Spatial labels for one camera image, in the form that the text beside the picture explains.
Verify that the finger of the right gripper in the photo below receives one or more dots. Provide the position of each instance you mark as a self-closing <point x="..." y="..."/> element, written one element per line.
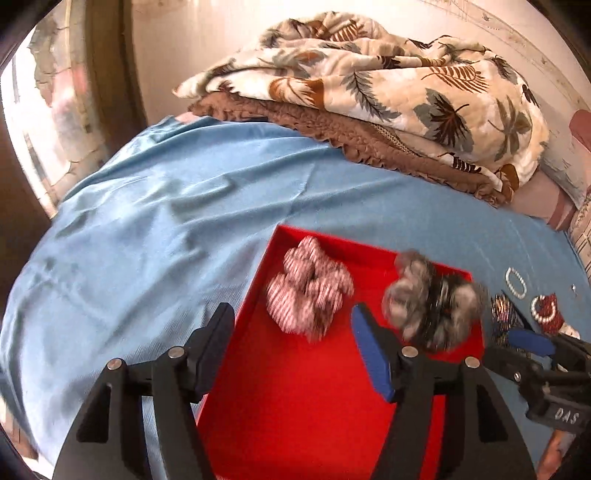
<point x="530" y="341"/>

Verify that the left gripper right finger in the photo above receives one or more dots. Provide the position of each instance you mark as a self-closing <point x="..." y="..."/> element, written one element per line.
<point x="480" y="439"/>

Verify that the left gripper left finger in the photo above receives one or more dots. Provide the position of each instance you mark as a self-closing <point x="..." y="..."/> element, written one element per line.
<point x="107" y="438"/>

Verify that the grey organza scrunchie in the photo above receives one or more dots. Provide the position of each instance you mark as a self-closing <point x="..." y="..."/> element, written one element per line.
<point x="432" y="311"/>

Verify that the red plaid scrunchie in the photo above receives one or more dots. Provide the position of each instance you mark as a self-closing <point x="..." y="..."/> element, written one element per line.
<point x="312" y="287"/>

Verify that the white dotted scrunchie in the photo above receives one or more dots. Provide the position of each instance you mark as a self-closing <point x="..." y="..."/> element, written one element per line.
<point x="568" y="330"/>

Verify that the black hair clip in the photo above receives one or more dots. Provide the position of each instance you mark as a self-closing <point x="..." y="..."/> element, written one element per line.
<point x="518" y="312"/>

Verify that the leopard print scrunchie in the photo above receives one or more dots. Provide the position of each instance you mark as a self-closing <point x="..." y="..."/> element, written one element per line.
<point x="504" y="317"/>

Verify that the red polka dot scrunchie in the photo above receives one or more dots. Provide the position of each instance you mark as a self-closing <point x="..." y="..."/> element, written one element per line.
<point x="545" y="311"/>

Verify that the striped floral cushion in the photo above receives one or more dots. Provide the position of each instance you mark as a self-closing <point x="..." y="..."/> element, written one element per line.
<point x="580" y="234"/>

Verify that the pink brown pillow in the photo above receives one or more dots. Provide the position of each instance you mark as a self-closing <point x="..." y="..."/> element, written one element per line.
<point x="542" y="198"/>

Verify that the brown ruffled blanket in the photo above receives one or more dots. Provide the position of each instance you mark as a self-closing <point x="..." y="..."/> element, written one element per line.
<point x="360" y="142"/>

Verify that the grey pillow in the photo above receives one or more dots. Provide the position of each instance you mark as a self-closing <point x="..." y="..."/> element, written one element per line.
<point x="566" y="159"/>

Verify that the red shallow box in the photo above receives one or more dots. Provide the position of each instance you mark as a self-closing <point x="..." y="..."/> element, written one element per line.
<point x="285" y="408"/>

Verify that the blue bed sheet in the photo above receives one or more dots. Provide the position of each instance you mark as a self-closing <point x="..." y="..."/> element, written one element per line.
<point x="142" y="251"/>

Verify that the leaf print blanket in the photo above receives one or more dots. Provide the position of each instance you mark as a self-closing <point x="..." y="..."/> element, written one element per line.
<point x="452" y="100"/>

